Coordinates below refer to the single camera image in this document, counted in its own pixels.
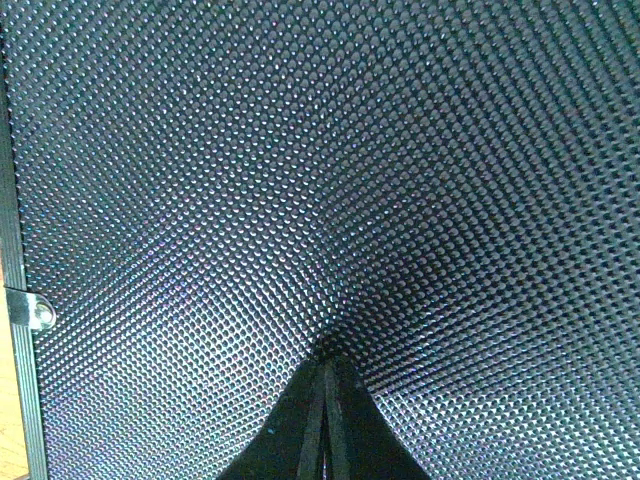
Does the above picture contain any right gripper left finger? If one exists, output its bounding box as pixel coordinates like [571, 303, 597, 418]
[220, 360, 325, 479]

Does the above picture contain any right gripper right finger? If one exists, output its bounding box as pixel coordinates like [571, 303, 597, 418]
[324, 357, 429, 479]

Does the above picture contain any black poker set case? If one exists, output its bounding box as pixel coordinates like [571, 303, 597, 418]
[1, 1, 639, 479]

